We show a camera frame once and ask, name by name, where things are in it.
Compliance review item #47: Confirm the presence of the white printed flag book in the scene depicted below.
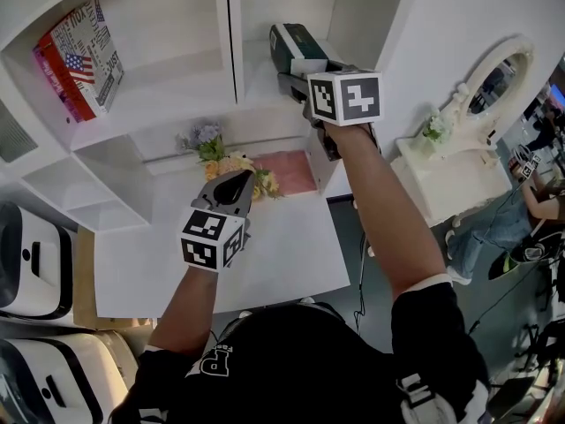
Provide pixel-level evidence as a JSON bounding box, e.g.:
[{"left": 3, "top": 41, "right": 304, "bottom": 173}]
[{"left": 50, "top": 0, "right": 125, "bottom": 117}]

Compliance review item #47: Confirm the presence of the green and white box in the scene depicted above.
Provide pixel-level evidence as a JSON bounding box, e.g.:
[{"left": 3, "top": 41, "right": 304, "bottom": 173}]
[{"left": 268, "top": 23, "right": 330, "bottom": 77}]

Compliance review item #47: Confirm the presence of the cream ornate dressing table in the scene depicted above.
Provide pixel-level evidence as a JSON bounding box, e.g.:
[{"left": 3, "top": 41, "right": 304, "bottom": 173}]
[{"left": 390, "top": 103, "right": 516, "bottom": 230}]

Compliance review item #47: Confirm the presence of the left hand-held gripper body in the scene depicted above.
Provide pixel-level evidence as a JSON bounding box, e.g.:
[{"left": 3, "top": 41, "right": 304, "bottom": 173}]
[{"left": 179, "top": 199, "right": 252, "bottom": 273}]

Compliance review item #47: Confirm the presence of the small white flower vase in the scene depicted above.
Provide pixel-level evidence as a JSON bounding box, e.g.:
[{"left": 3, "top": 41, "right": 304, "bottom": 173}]
[{"left": 421, "top": 108, "right": 452, "bottom": 146}]

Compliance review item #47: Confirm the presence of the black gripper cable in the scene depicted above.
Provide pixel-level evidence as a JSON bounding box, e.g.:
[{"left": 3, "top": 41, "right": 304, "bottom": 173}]
[{"left": 351, "top": 195, "right": 371, "bottom": 336}]

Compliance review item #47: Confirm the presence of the person's right forearm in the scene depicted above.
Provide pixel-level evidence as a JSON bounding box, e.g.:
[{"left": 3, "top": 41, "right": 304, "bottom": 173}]
[{"left": 324, "top": 121, "right": 454, "bottom": 302}]

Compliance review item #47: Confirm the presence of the yellow flower bouquet black pot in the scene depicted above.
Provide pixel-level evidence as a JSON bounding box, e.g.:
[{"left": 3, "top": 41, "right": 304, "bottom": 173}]
[{"left": 175, "top": 121, "right": 283, "bottom": 202}]

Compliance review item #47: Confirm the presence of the purple book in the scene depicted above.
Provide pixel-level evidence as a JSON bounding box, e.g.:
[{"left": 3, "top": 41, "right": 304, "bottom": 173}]
[{"left": 33, "top": 45, "right": 72, "bottom": 121}]

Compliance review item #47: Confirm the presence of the brown cardboard box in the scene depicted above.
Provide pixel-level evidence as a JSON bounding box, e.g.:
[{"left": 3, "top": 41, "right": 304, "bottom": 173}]
[{"left": 72, "top": 225, "right": 155, "bottom": 330}]

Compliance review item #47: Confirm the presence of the white black robot machine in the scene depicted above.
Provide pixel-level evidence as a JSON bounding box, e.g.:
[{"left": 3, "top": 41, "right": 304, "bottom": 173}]
[
  {"left": 0, "top": 201, "right": 74, "bottom": 322},
  {"left": 0, "top": 331, "right": 139, "bottom": 424}
]

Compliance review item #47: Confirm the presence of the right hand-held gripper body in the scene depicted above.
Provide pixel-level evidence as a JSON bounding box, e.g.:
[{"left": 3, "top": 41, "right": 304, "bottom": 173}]
[{"left": 302, "top": 68, "right": 383, "bottom": 163}]

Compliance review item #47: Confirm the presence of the person's left forearm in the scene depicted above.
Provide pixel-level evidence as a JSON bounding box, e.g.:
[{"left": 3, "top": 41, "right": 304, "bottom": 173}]
[{"left": 147, "top": 265, "right": 221, "bottom": 355}]

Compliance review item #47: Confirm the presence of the pink square mat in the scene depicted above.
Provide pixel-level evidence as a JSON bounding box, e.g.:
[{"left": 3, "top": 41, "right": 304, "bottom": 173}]
[{"left": 260, "top": 149, "right": 319, "bottom": 196}]

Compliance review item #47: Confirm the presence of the white desk with shelves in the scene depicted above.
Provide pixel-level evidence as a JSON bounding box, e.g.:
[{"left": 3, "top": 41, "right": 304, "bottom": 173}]
[{"left": 0, "top": 0, "right": 410, "bottom": 320}]

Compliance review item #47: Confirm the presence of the person's black printed shirt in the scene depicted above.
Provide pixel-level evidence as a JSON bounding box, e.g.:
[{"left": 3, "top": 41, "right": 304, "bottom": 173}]
[{"left": 109, "top": 280, "right": 491, "bottom": 424}]

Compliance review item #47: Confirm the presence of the oval cream-framed mirror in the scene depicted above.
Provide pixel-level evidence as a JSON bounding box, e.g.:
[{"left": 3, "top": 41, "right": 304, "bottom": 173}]
[{"left": 458, "top": 34, "right": 536, "bottom": 128}]

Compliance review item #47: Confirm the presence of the red book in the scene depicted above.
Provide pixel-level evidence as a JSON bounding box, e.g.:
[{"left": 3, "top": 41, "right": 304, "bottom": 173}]
[{"left": 37, "top": 33, "right": 96, "bottom": 124}]

